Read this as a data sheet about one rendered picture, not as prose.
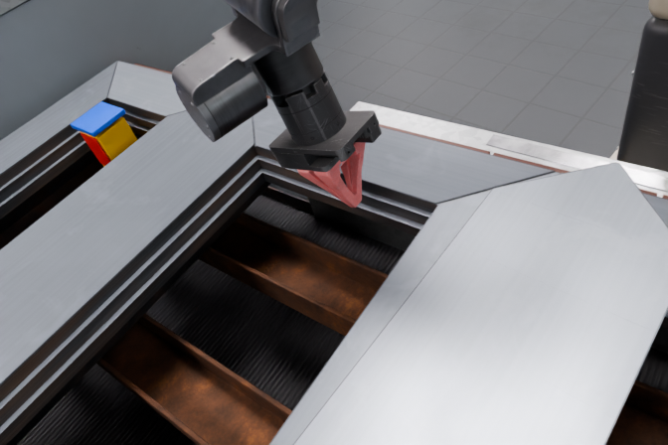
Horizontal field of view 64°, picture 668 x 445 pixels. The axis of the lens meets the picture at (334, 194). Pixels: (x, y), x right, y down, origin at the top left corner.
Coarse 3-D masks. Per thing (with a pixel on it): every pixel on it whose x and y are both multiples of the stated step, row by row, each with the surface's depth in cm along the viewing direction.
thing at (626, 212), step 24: (504, 192) 54; (528, 192) 53; (552, 192) 52; (576, 192) 52; (600, 192) 51; (624, 192) 50; (576, 216) 50; (600, 216) 49; (624, 216) 49; (648, 216) 48; (648, 240) 46
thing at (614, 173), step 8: (592, 168) 53; (600, 168) 53; (608, 168) 53; (616, 168) 53; (592, 176) 53; (600, 176) 52; (608, 176) 52; (616, 176) 52; (624, 176) 52; (616, 184) 51; (624, 184) 51; (632, 184) 51
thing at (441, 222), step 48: (48, 144) 81; (0, 192) 77; (240, 192) 68; (384, 192) 59; (480, 192) 55; (192, 240) 63; (432, 240) 51; (144, 288) 59; (384, 288) 49; (96, 336) 56; (48, 384) 53; (336, 384) 43; (0, 432) 50; (288, 432) 41
